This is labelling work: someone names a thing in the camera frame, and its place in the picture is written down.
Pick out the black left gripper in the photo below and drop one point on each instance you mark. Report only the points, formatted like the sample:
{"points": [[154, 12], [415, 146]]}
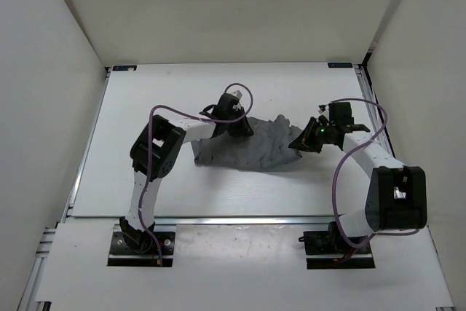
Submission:
{"points": [[244, 128]]}

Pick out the grey pleated skirt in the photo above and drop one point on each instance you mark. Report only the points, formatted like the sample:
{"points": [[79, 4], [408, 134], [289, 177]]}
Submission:
{"points": [[266, 150]]}

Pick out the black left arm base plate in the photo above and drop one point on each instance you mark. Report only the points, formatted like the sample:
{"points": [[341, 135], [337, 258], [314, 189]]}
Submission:
{"points": [[123, 252]]}

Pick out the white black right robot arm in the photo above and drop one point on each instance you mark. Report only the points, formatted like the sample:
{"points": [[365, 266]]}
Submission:
{"points": [[396, 203]]}

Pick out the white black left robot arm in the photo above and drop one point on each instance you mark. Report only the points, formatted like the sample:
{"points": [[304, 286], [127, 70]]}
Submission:
{"points": [[154, 154]]}

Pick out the blue corner label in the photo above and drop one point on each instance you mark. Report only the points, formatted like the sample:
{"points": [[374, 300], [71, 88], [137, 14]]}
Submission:
{"points": [[339, 65], [124, 68]]}

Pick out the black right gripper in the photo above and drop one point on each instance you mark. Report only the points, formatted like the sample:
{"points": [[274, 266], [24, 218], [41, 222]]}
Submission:
{"points": [[305, 140]]}

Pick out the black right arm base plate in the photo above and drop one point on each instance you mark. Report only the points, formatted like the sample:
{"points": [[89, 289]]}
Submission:
{"points": [[325, 250]]}

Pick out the aluminium table edge rail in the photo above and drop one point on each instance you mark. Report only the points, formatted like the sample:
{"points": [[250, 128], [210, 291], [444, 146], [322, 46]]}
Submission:
{"points": [[209, 220]]}

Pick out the aluminium right frame rail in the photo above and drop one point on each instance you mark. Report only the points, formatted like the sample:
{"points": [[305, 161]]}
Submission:
{"points": [[375, 115]]}

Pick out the blue left corner label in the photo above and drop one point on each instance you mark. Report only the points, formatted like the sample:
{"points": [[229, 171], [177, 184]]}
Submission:
{"points": [[124, 68]]}

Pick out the blue right corner label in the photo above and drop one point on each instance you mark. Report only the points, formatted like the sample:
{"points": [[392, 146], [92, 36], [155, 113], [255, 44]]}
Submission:
{"points": [[339, 65]]}

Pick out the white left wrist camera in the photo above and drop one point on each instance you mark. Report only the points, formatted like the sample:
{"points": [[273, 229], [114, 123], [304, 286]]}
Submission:
{"points": [[237, 94]]}

